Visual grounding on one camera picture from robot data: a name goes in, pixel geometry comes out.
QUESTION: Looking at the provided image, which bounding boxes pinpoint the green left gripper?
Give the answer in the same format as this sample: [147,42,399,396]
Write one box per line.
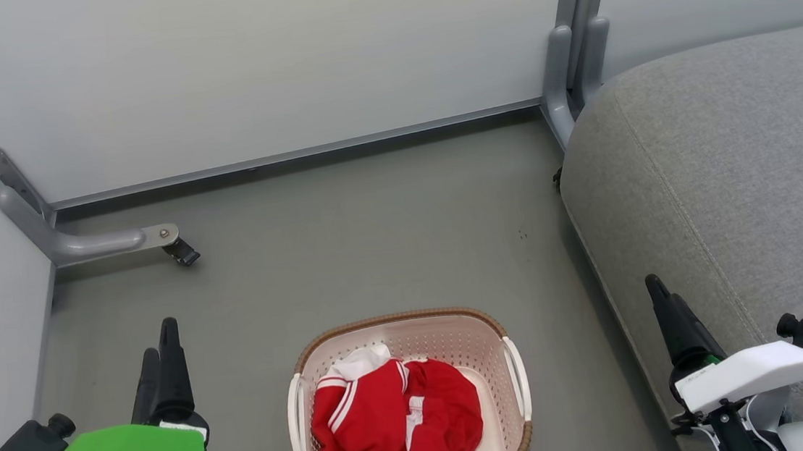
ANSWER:
[20,313,212,451]

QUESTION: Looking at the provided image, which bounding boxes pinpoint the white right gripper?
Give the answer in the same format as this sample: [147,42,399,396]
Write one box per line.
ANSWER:
[644,260,803,419]

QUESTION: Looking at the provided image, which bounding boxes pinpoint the red and white shirt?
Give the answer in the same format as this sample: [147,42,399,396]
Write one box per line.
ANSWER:
[303,335,487,451]

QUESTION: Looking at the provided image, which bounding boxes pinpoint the grey fabric sofa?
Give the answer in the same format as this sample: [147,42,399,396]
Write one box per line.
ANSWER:
[546,21,803,451]

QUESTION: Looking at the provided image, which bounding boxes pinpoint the black partition foot caster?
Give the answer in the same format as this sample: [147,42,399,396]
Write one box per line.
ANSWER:
[161,236,202,270]

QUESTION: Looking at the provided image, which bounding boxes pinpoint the grey partition foot with bolt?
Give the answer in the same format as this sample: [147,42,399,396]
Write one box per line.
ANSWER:
[0,130,183,275]

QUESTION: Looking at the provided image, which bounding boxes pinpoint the cream perforated laundry basket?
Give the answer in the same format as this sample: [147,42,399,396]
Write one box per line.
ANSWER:
[279,300,537,451]

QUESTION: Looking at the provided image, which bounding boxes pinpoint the grey partition bottom rail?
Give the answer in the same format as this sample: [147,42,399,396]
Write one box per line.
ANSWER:
[44,97,550,213]

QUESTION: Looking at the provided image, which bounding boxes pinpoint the grey partition corner post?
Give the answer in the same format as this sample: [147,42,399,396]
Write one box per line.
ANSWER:
[532,0,631,153]

